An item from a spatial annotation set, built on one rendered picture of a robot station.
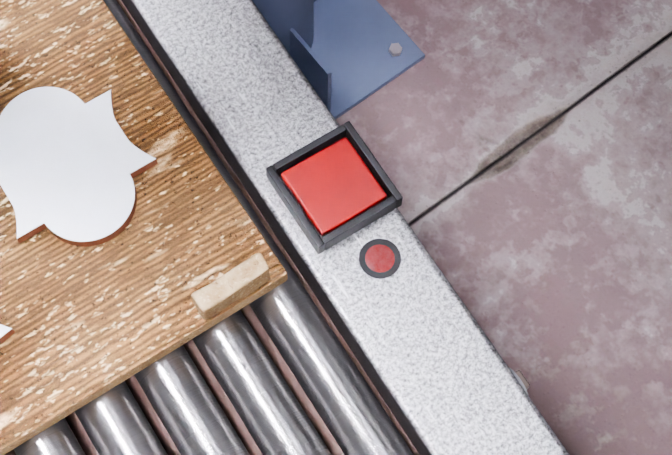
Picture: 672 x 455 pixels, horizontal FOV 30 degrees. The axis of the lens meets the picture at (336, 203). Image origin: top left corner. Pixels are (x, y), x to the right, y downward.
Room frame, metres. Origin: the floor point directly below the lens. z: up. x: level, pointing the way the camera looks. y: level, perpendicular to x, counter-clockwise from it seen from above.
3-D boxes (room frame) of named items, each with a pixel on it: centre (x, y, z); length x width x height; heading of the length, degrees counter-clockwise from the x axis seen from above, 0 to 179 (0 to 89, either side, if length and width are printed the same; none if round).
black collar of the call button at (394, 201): (0.36, 0.00, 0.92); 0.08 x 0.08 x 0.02; 35
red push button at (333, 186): (0.36, 0.00, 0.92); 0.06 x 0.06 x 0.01; 35
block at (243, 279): (0.27, 0.07, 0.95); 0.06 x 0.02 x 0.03; 126
